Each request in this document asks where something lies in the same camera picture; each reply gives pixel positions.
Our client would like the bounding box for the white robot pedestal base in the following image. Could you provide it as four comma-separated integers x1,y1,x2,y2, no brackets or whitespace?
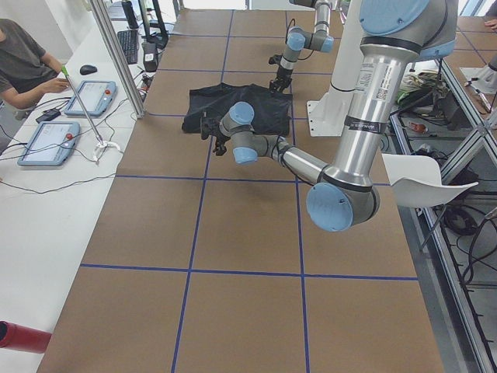
307,0,363,137

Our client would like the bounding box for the teach pendant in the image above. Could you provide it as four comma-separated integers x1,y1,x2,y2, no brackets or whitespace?
64,80,117,117
17,121,81,167

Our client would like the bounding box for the black graphic t-shirt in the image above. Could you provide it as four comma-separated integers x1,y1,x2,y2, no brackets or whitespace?
182,83,293,135

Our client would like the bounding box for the red fire extinguisher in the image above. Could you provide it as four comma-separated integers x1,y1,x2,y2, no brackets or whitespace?
1,321,52,354

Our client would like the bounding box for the far teach pendant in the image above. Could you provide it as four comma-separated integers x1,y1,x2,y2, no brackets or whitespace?
64,80,117,117

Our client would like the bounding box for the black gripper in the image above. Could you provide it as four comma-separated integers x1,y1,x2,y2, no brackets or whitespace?
269,54,294,92
200,117,229,156

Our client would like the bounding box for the metal reacher grabber tool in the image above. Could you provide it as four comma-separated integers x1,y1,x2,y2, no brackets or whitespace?
61,65,121,163

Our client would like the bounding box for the seated person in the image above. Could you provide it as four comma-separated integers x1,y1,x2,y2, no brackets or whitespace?
1,19,62,110

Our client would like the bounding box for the black power adapter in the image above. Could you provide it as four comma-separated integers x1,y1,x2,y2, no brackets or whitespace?
36,109,61,123

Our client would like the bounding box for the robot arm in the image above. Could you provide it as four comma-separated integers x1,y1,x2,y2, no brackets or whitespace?
200,1,458,232
269,0,334,92

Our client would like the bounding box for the person's hand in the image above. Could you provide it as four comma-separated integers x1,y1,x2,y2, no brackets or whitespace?
43,78,70,93

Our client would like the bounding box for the white plastic chair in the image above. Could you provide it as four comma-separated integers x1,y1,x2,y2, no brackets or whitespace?
382,154,478,207

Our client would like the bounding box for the black computer mouse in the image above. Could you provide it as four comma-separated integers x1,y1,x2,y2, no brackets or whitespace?
79,64,98,75

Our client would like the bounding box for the black keyboard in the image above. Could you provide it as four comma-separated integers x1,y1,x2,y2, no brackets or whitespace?
116,30,139,64

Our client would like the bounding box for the aluminium frame post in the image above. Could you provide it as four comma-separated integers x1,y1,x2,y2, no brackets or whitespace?
89,0,145,119

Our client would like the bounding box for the near teach pendant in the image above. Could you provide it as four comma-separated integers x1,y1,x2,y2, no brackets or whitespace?
17,121,81,167

